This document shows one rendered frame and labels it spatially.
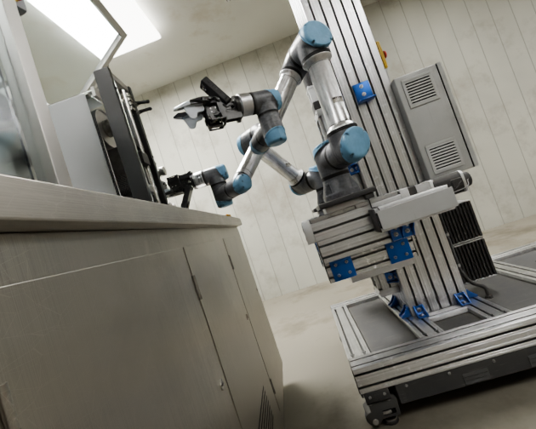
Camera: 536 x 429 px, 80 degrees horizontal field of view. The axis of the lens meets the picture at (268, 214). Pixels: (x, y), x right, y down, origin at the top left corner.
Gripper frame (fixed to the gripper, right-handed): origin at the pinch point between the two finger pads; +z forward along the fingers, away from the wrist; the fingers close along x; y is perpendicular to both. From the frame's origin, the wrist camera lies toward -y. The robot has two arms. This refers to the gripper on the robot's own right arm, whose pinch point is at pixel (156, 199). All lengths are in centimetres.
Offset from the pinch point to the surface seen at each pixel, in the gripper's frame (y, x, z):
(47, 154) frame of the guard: -11, 105, -25
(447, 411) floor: -109, 31, -84
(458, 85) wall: 56, -224, -295
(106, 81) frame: 31, 49, -14
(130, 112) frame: 23.7, 38.5, -14.3
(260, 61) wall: 167, -237, -92
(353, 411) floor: -109, 15, -54
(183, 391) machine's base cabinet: -49, 97, -29
